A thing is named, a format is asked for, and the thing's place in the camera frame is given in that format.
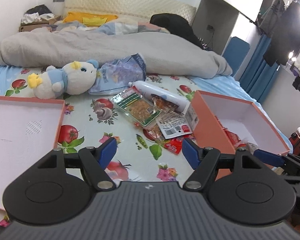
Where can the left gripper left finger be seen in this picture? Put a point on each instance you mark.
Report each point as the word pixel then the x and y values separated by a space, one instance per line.
pixel 94 161

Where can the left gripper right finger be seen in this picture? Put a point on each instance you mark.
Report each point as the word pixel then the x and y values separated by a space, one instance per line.
pixel 204 163

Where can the red orange corn snack packet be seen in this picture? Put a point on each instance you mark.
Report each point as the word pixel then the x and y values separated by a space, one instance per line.
pixel 154 134

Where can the small red packet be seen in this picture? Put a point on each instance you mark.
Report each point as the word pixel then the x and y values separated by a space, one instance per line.
pixel 174 145

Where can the orange box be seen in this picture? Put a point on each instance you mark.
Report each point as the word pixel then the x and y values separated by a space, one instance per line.
pixel 211 115

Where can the green bordered tofu snack packet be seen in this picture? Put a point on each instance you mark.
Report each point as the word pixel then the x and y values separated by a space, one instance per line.
pixel 135 106

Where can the orange box lid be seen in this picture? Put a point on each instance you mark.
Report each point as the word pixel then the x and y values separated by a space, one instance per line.
pixel 29 128

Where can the white spray bottle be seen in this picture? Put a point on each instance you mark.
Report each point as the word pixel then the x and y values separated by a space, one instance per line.
pixel 160 97

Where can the white blue plush toy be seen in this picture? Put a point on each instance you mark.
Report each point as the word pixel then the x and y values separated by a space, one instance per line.
pixel 74 78

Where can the blue floral snack bag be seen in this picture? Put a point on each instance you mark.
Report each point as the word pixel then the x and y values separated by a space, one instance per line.
pixel 115 76

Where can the blue curtain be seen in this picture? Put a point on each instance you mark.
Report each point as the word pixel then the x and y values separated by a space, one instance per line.
pixel 258 77

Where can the blue chair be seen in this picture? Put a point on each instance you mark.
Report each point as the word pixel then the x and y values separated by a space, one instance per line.
pixel 235 53

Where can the grey duvet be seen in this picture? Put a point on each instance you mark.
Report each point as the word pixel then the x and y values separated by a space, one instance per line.
pixel 164 54

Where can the patchwork quilt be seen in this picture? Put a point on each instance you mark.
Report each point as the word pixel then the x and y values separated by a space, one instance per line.
pixel 111 28

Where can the black clothing pile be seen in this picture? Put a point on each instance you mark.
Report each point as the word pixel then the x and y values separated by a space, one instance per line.
pixel 176 25

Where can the yellow pillow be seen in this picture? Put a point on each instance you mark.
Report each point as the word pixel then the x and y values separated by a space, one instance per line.
pixel 90 20

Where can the grey bedside shelf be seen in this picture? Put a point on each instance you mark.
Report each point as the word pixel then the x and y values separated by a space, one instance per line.
pixel 216 22

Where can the hanging dark clothes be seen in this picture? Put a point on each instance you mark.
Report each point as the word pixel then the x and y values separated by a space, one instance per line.
pixel 280 32

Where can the cardboard box with clothes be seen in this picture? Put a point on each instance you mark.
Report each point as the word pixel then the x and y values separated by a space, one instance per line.
pixel 37 17

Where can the cream padded headboard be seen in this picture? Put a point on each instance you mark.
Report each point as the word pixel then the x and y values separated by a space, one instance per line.
pixel 141 9

